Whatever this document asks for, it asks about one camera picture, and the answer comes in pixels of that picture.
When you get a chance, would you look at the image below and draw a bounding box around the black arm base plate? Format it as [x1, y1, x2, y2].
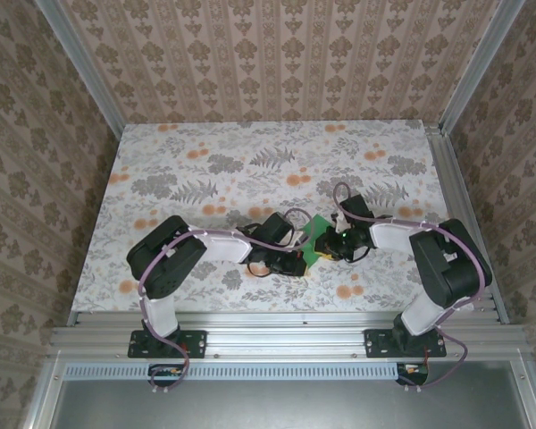
[364, 328, 448, 358]
[128, 329, 207, 359]

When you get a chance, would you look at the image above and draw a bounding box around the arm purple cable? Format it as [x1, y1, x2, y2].
[332, 181, 486, 390]
[138, 207, 314, 395]

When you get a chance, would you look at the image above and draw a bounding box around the aluminium frame post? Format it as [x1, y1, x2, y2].
[38, 0, 127, 139]
[438, 0, 527, 135]

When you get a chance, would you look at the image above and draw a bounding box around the wide aluminium frame rail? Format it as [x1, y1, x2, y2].
[48, 311, 535, 359]

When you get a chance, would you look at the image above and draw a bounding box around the grey slotted cable duct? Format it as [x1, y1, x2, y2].
[64, 361, 430, 383]

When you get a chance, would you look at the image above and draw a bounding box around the grey metal sheet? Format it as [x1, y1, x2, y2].
[48, 379, 532, 429]

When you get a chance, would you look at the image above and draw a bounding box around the aluminium table side rail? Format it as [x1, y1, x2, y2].
[425, 123, 511, 325]

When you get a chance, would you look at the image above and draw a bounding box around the green square paper sheet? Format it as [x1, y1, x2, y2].
[299, 214, 334, 270]

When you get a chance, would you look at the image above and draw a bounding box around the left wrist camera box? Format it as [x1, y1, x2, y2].
[245, 212, 306, 248]

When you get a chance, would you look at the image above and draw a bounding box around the floral patterned table mat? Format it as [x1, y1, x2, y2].
[71, 120, 475, 314]

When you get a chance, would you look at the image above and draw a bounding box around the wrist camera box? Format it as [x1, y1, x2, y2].
[245, 212, 306, 248]
[332, 194, 377, 230]

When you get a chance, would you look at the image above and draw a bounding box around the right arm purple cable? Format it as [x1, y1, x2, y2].
[332, 181, 486, 390]

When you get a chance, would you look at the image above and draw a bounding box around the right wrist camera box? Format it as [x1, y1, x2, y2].
[332, 194, 377, 230]

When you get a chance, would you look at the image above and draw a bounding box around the small black connector board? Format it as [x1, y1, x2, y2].
[149, 364, 184, 381]
[397, 364, 430, 381]

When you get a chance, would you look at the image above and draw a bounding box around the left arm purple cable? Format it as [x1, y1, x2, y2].
[138, 207, 314, 395]

